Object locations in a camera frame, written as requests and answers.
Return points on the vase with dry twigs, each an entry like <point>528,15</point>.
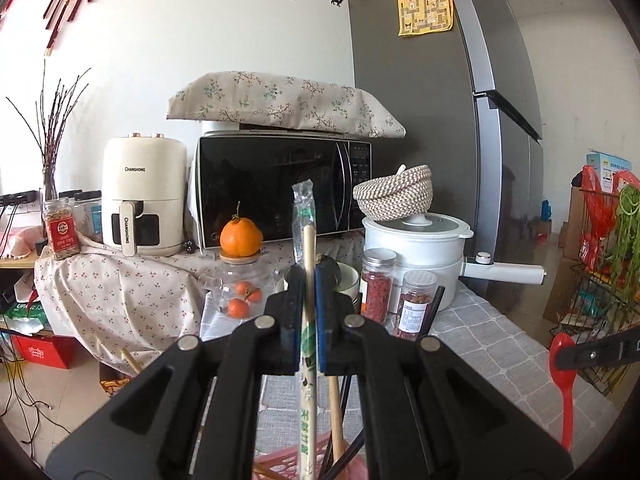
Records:
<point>50,123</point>

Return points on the woven rope basket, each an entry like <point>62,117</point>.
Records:
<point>401,195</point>

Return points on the white electric cooking pot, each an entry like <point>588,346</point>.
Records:
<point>435,242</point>

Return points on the black wire rack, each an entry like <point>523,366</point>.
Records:
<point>586,302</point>

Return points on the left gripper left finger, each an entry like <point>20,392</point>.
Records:
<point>192,413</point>

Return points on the yellow poster on fridge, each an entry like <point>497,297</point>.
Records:
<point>422,17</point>

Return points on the paper-wrapped wooden chopsticks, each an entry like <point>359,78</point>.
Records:
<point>304,236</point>

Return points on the pink perforated utensil basket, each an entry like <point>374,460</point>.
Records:
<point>282,464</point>

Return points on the red label spice jar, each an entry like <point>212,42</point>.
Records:
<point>58,216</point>

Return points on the large orange fruit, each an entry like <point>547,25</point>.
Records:
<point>240,237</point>

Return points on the red box on floor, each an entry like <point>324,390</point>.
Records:
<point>54,351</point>

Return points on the grey refrigerator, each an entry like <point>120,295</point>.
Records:
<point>468,101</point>

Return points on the glass jar with oranges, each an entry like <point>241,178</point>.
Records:
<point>240,286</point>

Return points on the goji berry jar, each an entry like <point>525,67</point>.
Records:
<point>376,283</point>

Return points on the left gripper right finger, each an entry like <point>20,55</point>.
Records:
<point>427,414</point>

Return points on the cream air fryer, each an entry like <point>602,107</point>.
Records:
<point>143,187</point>

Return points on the red dried fruit jar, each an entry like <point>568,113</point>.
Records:
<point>416,296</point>

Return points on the floral cloth cover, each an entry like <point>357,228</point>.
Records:
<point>284,102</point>

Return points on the bare wooden chopstick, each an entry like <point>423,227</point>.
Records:
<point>336,418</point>

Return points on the dark green squash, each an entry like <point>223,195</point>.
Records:
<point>330,270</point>

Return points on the grey checked tablecloth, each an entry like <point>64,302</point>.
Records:
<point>501,352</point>

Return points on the white ceramic bowl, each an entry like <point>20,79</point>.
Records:
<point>350,284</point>

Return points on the cherry print cloth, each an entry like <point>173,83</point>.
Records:
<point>111,303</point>

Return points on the black microwave oven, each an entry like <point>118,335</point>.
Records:
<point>252,174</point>

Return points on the red plastic spoon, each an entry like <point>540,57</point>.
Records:
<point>564,380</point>

